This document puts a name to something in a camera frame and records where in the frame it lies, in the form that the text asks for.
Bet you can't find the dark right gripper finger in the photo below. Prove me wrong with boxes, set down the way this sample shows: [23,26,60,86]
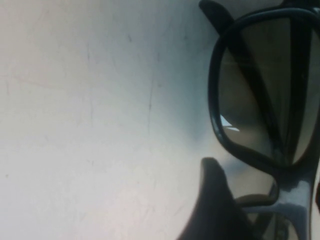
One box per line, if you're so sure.
[172,156,253,240]

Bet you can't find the black framed glasses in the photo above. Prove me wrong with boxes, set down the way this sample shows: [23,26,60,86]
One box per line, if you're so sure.
[198,0,320,240]

